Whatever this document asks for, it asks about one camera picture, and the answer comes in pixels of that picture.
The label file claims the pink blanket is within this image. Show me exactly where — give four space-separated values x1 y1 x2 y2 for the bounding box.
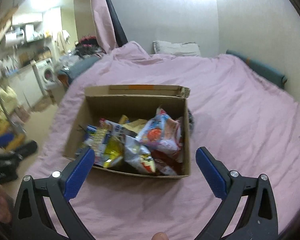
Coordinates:
22 40 300 240

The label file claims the ceiling light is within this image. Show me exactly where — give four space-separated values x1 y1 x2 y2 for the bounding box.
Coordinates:
30 0 62 12

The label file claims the brown carton on counter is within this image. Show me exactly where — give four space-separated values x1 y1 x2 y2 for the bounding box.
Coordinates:
19 50 52 67

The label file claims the white kitchen cabinet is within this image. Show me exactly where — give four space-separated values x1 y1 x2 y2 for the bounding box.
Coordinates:
0 67 44 110

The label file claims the blue packet with yellow bear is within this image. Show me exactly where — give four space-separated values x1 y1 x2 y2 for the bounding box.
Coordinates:
84 124 110 164

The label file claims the white hanging towel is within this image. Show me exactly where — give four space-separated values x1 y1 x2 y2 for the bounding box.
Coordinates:
55 29 71 52

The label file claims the wooden staircase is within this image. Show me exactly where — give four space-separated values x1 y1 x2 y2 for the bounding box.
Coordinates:
0 5 19 53

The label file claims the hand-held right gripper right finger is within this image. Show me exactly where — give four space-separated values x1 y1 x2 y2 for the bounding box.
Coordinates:
195 146 279 240

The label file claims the tan snack packet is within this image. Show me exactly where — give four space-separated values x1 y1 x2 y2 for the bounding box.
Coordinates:
119 114 148 137

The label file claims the pile of clothes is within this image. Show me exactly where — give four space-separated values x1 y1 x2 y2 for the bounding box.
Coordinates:
74 35 108 58

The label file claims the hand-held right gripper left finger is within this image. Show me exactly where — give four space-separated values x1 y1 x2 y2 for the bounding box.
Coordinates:
12 147 95 240

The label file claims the blue star print snack packet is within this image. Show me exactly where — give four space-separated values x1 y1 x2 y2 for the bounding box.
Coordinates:
99 117 127 140

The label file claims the large red candy packet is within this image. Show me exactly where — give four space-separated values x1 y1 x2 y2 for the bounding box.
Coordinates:
151 150 184 177

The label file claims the patterned floor mat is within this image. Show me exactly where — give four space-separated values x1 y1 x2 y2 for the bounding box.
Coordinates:
32 97 58 113

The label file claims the brown cardboard box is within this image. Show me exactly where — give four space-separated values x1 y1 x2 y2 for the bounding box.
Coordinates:
62 84 192 180

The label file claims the white water heater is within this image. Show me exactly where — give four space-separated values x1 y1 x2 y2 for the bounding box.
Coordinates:
4 30 25 47

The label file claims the pale yellow cloth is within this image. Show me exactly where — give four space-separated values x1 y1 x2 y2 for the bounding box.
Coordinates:
0 86 18 130

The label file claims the yellow snack packet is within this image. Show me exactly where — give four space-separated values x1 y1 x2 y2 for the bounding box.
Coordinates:
102 136 125 168

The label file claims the person's right hand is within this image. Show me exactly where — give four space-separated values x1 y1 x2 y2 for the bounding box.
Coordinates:
151 232 169 240

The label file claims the white wall cabinet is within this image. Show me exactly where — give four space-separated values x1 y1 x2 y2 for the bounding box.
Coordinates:
12 12 43 25

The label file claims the person's left hand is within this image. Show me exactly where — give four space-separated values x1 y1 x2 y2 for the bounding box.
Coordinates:
0 184 13 224

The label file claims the grey plaid cloth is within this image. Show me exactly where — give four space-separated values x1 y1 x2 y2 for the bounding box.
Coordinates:
187 107 197 133

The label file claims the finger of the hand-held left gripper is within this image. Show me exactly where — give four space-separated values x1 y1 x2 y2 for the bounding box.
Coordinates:
0 133 14 148
14 140 38 157

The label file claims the grey pillow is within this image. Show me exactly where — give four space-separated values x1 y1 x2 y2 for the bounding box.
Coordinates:
153 41 201 57

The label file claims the silver snack packet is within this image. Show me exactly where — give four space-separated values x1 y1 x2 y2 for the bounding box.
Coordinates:
124 136 157 174

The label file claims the pink hanging curtain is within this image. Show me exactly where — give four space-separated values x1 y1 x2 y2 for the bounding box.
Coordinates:
90 0 115 53

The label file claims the dark curtain strip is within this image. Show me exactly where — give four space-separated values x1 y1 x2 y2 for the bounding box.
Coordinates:
99 0 128 47

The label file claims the teal bolster cushion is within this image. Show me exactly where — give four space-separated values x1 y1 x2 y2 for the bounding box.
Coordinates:
225 49 288 89

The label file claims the white washing machine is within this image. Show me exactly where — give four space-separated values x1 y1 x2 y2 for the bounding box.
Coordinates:
34 57 57 95

